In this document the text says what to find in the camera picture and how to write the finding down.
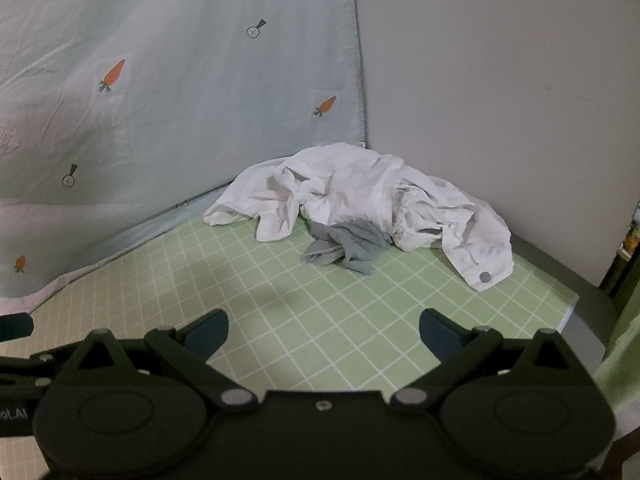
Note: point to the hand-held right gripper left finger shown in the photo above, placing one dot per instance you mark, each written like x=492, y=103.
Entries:
x=202, y=335

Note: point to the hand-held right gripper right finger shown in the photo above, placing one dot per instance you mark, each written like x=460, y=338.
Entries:
x=440, y=335

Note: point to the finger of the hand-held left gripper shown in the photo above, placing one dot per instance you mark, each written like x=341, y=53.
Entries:
x=15, y=323
x=35, y=367

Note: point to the white shirt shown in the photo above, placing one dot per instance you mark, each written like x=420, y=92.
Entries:
x=360, y=185

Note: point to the green checked mat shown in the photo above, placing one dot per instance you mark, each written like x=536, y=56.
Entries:
x=325, y=320

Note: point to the grey crumpled cloth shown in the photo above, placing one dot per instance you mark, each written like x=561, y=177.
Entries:
x=350, y=245

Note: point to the pale blue carrot print sheet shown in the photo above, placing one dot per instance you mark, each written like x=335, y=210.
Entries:
x=200, y=110

